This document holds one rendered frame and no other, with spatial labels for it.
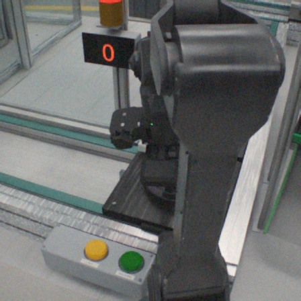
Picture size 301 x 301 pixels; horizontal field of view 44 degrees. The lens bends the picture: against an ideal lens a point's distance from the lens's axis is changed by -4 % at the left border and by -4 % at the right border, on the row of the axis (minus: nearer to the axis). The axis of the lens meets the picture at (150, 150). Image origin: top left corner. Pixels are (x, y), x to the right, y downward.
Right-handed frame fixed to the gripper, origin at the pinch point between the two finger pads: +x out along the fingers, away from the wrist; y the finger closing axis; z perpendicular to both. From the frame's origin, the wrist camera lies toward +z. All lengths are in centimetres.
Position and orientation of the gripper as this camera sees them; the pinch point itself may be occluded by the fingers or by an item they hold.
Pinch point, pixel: (165, 149)
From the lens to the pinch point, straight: 68.5
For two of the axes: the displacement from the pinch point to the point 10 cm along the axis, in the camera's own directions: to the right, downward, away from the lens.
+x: 0.8, 5.1, 8.6
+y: -0.9, 8.6, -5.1
